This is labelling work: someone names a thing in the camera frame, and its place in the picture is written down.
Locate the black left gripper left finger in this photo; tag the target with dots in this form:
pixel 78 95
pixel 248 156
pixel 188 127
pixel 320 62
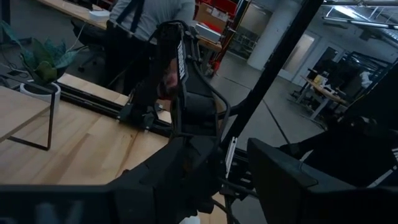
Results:
pixel 77 205

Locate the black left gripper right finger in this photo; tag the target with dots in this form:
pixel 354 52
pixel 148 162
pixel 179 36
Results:
pixel 295 202

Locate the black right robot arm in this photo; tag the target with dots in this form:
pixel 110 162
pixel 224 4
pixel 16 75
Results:
pixel 196 102

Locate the wooden work table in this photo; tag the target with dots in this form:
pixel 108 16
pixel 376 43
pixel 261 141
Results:
pixel 71 11
pixel 323 93

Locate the white box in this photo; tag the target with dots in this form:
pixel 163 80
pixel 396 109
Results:
pixel 207 32
pixel 99 15

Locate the green plant in white pot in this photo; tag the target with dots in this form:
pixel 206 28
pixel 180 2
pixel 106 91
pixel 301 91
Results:
pixel 43 65

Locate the white round column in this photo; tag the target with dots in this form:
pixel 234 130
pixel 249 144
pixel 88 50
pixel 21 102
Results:
pixel 270 34

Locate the cardboard box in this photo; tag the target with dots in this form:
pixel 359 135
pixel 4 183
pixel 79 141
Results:
pixel 211 15

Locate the person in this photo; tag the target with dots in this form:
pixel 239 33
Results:
pixel 149 18

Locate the black office chair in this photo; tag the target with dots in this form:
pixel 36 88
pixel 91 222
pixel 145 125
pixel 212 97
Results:
pixel 88 37

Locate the long ceiling light fixture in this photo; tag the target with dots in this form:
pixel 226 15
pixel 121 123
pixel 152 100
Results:
pixel 357 22

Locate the white aluminium bracket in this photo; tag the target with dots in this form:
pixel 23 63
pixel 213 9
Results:
pixel 231 155

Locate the wooden shelf black metal frame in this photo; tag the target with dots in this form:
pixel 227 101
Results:
pixel 18 109

